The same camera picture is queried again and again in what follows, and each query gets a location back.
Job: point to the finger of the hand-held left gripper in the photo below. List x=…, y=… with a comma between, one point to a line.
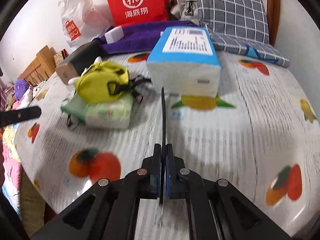
x=20, y=116

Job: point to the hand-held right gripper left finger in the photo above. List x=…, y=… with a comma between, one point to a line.
x=158, y=177

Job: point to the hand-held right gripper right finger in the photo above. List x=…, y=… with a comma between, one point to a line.
x=168, y=180

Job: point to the green tissue pack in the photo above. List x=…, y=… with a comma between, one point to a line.
x=107, y=116

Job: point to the yellow small bag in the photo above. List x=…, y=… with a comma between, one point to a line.
x=100, y=85

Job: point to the blue tissue pack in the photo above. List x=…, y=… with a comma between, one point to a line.
x=183, y=65

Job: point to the purple plush toy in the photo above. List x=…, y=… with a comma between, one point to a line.
x=21, y=87

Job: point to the white spotted plush toy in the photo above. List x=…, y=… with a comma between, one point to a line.
x=35, y=91

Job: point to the wooden rack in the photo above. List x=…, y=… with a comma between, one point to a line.
x=37, y=65

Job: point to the pink printed blanket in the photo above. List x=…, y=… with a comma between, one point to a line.
x=11, y=170

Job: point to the patterned cardboard box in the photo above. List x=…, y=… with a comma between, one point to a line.
x=60, y=57

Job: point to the dark box with wooden end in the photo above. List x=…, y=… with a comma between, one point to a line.
x=80, y=60

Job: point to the white plastic bag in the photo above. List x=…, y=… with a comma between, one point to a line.
x=80, y=17

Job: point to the white cloth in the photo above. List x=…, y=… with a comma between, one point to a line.
x=114, y=34

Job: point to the purple towel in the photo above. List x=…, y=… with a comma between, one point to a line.
x=140, y=36

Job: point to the folded grey plaid blanket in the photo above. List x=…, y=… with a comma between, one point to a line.
x=250, y=48

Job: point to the red paper bag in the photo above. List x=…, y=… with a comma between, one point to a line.
x=136, y=2

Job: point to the beige sling bag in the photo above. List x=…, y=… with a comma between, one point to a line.
x=182, y=5

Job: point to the grey plaid pillow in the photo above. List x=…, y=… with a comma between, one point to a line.
x=232, y=10

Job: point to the wooden headboard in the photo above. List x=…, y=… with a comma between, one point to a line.
x=273, y=10

